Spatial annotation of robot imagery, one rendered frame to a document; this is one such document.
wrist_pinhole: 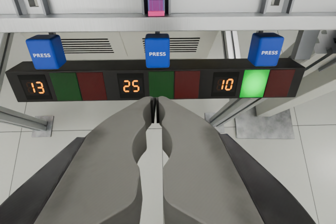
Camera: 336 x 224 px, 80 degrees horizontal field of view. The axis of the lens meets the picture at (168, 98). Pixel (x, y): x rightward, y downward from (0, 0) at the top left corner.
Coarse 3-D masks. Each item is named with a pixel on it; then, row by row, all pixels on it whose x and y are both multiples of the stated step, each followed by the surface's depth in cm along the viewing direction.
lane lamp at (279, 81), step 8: (272, 72) 23; (280, 72) 23; (288, 72) 23; (272, 80) 24; (280, 80) 24; (288, 80) 24; (272, 88) 24; (280, 88) 24; (288, 88) 24; (264, 96) 25; (272, 96) 25; (280, 96) 25
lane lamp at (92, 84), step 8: (80, 72) 22; (88, 72) 23; (96, 72) 23; (80, 80) 23; (88, 80) 23; (96, 80) 23; (80, 88) 24; (88, 88) 24; (96, 88) 24; (104, 88) 24; (88, 96) 24; (96, 96) 24; (104, 96) 24
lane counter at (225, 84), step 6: (216, 72) 23; (222, 72) 23; (228, 72) 23; (234, 72) 23; (216, 78) 23; (222, 78) 23; (228, 78) 23; (234, 78) 24; (216, 84) 24; (222, 84) 24; (228, 84) 24; (234, 84) 24; (216, 90) 24; (222, 90) 24; (228, 90) 24; (234, 90) 24
